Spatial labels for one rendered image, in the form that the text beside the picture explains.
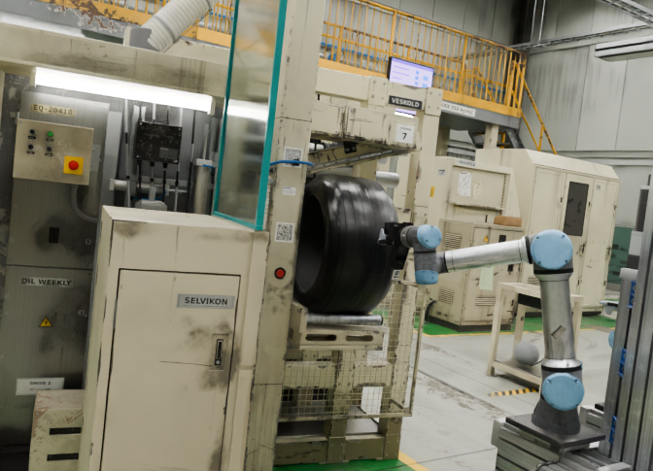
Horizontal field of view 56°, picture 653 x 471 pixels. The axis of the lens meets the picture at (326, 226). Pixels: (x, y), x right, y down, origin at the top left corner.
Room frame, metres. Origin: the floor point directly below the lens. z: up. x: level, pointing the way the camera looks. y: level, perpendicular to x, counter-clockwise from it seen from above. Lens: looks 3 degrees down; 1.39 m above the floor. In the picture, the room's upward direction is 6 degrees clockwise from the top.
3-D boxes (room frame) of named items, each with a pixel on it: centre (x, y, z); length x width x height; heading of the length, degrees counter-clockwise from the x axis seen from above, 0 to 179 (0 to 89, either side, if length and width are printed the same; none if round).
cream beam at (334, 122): (2.87, -0.05, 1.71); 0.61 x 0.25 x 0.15; 113
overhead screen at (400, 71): (6.64, -0.71, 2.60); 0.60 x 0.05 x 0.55; 123
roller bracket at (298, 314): (2.48, 0.12, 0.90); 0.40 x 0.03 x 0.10; 23
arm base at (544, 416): (1.98, -0.82, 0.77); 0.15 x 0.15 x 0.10
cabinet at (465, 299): (7.34, -1.85, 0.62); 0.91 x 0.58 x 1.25; 123
